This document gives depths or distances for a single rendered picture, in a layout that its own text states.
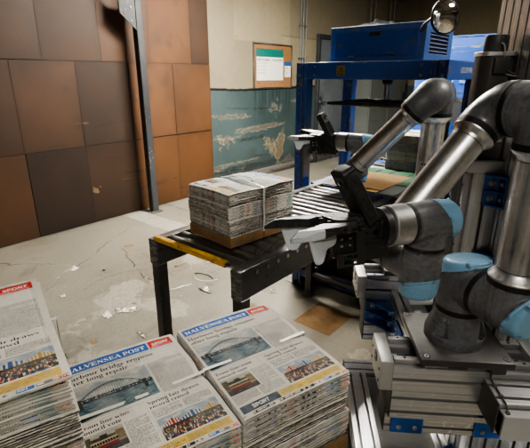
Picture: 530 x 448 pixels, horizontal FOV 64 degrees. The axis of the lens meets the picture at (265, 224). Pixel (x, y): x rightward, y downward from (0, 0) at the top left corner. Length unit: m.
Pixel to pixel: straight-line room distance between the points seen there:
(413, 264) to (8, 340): 0.71
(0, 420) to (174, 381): 0.41
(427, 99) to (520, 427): 0.97
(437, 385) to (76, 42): 4.19
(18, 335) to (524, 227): 0.96
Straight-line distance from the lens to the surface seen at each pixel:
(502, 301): 1.05
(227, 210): 1.68
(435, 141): 1.67
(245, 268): 1.58
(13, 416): 0.72
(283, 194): 1.88
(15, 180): 4.43
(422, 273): 0.84
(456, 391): 1.29
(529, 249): 1.02
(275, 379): 1.01
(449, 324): 1.19
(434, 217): 0.81
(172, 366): 1.07
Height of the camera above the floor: 1.47
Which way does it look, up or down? 19 degrees down
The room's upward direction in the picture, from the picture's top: straight up
